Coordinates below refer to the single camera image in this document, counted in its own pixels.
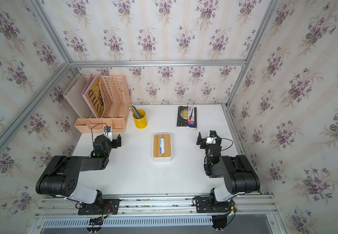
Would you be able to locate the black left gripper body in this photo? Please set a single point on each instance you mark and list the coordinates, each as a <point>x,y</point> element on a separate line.
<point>114,145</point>

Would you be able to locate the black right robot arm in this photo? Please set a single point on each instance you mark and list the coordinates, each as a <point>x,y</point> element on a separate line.
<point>237,172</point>

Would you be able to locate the black paperback book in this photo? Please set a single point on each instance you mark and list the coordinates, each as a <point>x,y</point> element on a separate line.
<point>182,117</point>

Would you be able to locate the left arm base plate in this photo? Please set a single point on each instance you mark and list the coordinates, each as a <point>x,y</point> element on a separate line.
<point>98,206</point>

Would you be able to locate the beige cardboard folder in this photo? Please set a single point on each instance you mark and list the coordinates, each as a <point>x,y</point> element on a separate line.
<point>73,95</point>

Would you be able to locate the white tissue box lid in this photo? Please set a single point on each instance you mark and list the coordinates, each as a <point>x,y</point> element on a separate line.
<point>156,145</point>

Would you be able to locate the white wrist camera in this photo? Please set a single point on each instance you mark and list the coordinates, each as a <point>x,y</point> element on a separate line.
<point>108,132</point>
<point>212,137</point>

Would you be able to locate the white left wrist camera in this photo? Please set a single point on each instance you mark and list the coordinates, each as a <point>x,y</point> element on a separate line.
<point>108,132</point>

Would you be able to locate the white blue pencil box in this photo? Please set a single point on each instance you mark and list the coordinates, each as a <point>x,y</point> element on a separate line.
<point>191,117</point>

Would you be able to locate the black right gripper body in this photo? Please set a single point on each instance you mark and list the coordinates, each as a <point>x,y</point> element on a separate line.
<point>203,145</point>

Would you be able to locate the pencils in yellow bucket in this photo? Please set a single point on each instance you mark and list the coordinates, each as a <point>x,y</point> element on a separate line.
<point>135,112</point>

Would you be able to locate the aluminium rail frame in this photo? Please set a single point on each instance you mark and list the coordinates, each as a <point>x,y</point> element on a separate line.
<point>156,211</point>

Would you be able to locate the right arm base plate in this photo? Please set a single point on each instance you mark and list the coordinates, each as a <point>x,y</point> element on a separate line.
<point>210,205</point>

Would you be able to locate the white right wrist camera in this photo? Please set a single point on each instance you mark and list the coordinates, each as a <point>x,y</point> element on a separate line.
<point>212,137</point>

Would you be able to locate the beige plastic desk organizer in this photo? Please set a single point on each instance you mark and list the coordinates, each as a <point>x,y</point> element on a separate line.
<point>116,98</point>

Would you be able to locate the white tissue box base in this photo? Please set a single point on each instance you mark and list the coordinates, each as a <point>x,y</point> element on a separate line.
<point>167,159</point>

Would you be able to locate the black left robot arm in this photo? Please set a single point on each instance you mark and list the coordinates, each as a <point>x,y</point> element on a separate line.
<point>60,178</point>

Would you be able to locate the yellow metal pencil bucket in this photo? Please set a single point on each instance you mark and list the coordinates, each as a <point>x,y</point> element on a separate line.
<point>141,122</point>

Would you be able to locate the brown lettered magazine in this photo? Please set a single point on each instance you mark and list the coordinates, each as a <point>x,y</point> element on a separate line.
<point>98,91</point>

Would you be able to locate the pink folder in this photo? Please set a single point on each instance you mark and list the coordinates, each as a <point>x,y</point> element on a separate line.
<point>90,96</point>

